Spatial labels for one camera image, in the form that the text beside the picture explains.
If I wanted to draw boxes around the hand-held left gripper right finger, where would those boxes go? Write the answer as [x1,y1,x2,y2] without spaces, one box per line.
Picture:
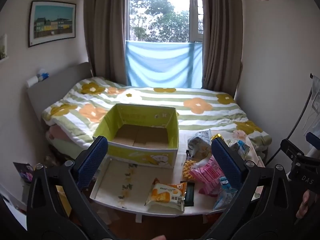
[200,138,299,240]

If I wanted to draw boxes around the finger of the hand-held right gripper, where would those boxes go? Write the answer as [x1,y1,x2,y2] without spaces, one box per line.
[280,139,308,161]
[305,132,320,151]

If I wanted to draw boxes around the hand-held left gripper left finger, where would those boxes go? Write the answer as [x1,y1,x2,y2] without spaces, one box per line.
[26,136,118,240]

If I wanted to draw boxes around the blue white snack packet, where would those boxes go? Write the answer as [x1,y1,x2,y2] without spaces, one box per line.
[229,140,251,159]
[212,177,238,211]

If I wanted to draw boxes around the grey triangular snack bag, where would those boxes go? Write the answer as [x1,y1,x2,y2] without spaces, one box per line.
[187,129,212,161]

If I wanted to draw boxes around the yellow waffle packet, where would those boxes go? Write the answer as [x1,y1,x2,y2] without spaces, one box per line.
[181,159,198,182]

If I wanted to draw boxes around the green cardboard box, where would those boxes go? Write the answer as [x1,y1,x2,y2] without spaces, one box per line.
[93,103,180,168]

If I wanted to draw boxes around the orange cake packet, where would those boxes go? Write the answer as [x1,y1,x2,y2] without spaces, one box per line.
[145,178,187,212]

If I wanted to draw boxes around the person's right hand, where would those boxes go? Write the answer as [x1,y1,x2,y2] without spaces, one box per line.
[296,189,312,220]

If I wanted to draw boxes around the pink snack packet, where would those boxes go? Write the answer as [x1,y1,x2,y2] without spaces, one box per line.
[190,155,226,197]

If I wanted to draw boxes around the white patterned bed table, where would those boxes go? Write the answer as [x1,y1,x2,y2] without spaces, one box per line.
[89,130,265,224]

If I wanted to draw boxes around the pink pillow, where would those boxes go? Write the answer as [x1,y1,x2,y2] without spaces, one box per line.
[46,124,77,146]

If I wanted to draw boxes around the dark snack packet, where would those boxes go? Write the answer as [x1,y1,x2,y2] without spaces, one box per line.
[180,181,195,207]

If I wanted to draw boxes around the floral striped blanket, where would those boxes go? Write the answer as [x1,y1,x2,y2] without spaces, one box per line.
[41,76,273,155]

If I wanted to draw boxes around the dark magazine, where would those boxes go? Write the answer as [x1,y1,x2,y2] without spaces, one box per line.
[13,162,35,182]

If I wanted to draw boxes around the grey bed headboard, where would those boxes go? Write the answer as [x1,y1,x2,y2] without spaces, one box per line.
[26,62,94,140]

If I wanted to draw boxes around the blue white bottle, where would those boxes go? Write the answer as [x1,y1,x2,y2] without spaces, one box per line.
[37,68,50,82]

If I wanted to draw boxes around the white tissue roll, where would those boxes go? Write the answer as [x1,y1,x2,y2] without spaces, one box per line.
[26,76,39,88]

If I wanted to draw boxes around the light blue cloth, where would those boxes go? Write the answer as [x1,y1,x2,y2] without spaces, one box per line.
[125,40,203,89]

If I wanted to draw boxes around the brown curtain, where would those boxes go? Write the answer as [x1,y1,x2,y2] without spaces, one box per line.
[84,0,132,87]
[200,0,243,98]

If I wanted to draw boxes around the framed houses picture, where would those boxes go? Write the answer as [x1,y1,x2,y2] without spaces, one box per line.
[28,0,77,48]

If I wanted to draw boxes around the window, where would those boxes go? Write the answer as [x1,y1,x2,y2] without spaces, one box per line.
[129,0,204,43]

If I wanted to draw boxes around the black curved cable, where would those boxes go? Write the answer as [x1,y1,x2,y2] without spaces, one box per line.
[264,74,320,166]

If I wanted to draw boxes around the small wall picture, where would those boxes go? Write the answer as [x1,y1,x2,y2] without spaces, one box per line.
[0,34,8,61]

